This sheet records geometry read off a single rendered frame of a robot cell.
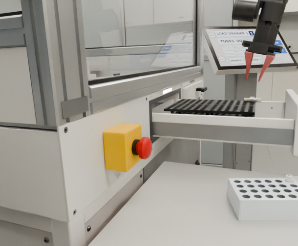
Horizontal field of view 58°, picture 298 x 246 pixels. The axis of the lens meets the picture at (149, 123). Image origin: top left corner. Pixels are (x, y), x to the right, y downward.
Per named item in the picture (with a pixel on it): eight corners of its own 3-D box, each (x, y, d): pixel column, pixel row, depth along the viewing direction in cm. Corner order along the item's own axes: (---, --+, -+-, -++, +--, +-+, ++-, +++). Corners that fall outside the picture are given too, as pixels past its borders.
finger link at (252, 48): (266, 83, 72) (277, 48, 70) (239, 78, 75) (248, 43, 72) (266, 82, 78) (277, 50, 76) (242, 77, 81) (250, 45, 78)
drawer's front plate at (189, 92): (203, 105, 122) (203, 80, 120) (187, 118, 96) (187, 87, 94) (199, 104, 123) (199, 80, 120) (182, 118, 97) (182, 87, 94)
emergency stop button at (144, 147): (154, 155, 50) (153, 134, 49) (145, 163, 46) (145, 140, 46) (139, 153, 51) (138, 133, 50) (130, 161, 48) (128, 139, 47)
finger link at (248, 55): (264, 83, 72) (275, 47, 70) (237, 77, 75) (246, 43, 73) (265, 82, 79) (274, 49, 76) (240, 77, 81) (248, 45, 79)
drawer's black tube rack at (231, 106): (254, 122, 80) (255, 100, 79) (252, 138, 64) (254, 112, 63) (181, 118, 88) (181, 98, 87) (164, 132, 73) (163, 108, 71)
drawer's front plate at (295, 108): (289, 125, 82) (292, 89, 80) (302, 158, 56) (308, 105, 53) (282, 125, 83) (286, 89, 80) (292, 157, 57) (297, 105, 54)
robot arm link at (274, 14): (287, -2, 67) (287, 3, 73) (259, -5, 70) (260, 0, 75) (279, 27, 69) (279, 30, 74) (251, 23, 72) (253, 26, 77)
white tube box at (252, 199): (291, 195, 53) (293, 177, 52) (315, 220, 45) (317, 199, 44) (227, 195, 54) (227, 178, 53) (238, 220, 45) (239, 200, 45)
